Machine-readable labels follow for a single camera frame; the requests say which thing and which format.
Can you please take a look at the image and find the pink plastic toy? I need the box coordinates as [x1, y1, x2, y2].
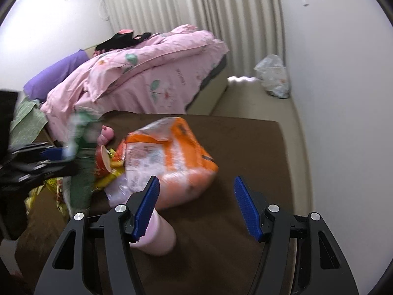
[98, 125, 115, 145]

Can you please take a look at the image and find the green patterned cloth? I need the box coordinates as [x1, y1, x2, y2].
[9, 100, 48, 148]

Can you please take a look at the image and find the red snack packaging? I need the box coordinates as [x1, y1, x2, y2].
[94, 144, 123, 179]

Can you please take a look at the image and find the beige curtain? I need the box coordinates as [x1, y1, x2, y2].
[101, 0, 284, 80]

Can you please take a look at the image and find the pink floral quilt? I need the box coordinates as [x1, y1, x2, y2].
[41, 25, 229, 130]

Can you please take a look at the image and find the yellow snack wrapper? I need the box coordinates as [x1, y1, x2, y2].
[95, 149, 127, 191]

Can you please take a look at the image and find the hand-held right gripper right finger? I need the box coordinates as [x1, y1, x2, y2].
[233, 175, 360, 295]

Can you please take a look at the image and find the green snack packet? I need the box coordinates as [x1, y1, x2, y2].
[63, 107, 103, 219]

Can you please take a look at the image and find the beige bed base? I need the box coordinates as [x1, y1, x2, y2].
[187, 55, 229, 116]

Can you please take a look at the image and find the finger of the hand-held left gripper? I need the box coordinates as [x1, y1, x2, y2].
[9, 142, 66, 162]
[0, 161, 78, 189]

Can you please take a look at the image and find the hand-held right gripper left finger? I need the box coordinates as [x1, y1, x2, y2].
[34, 176, 161, 295]

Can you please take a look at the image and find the orange white plastic bag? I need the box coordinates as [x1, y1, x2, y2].
[104, 117, 219, 211]

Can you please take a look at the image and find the yellow red snack packet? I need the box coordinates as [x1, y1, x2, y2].
[25, 177, 70, 217]

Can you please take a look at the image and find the black clothing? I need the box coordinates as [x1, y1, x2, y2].
[95, 29, 152, 53]

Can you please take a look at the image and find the purple pillow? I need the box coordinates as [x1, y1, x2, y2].
[24, 49, 89, 100]

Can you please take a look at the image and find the pink cup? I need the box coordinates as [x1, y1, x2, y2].
[129, 210, 177, 256]

